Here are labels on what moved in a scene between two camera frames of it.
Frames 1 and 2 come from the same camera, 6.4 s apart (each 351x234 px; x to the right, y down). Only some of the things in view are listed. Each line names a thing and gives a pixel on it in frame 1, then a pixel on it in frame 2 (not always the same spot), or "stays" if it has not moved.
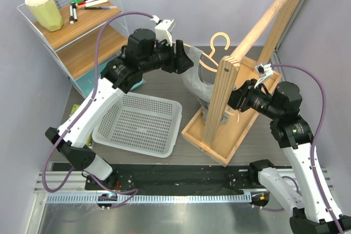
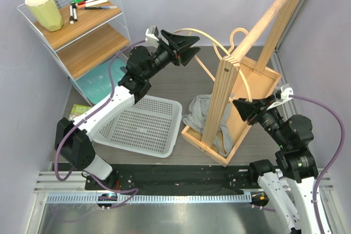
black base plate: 179,179 stays
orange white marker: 86,5 stays
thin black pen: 98,7 stays
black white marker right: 74,11 stays
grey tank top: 199,87 -> 199,105
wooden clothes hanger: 208,57 -> 224,49
